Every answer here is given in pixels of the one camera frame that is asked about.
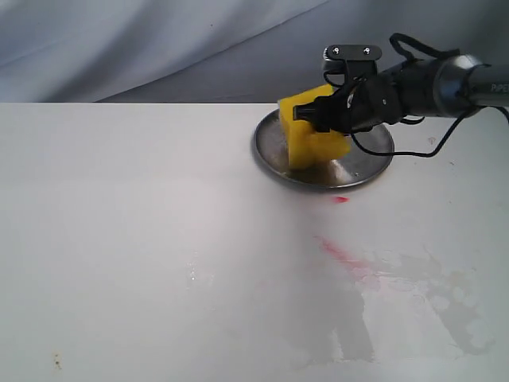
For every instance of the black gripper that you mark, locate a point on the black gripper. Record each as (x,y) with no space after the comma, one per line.
(353,109)

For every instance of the yellow sponge block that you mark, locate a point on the yellow sponge block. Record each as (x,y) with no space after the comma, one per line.
(305,146)

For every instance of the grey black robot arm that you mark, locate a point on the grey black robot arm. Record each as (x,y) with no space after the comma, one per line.
(446,88)

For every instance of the round metal plate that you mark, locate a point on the round metal plate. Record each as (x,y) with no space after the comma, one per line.
(269,149)

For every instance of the grey fabric backdrop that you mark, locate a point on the grey fabric backdrop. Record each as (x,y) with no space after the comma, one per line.
(215,51)

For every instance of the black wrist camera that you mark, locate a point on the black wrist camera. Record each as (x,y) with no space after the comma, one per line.
(343,63)

